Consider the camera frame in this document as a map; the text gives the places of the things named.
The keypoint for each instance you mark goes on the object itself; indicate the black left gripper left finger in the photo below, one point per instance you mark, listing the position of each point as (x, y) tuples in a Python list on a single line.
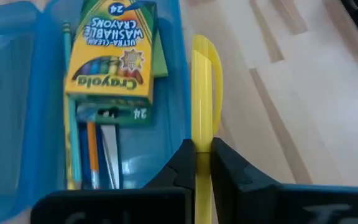
[(172, 180)]

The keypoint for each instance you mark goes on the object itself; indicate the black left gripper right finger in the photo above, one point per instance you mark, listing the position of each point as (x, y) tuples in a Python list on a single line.
[(244, 193)]

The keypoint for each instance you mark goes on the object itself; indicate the orange pencil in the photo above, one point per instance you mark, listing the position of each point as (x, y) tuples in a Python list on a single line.
[(92, 149)]

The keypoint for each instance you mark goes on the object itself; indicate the Crayola crayon box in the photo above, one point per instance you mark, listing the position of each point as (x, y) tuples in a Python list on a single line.
[(110, 62)]

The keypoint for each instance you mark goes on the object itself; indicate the blue plastic pencil box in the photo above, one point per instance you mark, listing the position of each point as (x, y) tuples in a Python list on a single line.
[(11, 109)]

